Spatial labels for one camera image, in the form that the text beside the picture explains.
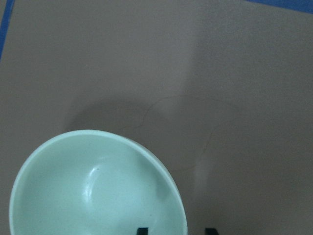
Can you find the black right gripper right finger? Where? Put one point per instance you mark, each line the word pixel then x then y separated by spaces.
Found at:
pixel 211 231

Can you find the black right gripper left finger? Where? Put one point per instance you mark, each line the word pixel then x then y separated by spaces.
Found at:
pixel 142 231

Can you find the green bowl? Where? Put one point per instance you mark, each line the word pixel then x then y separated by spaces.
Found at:
pixel 91 182

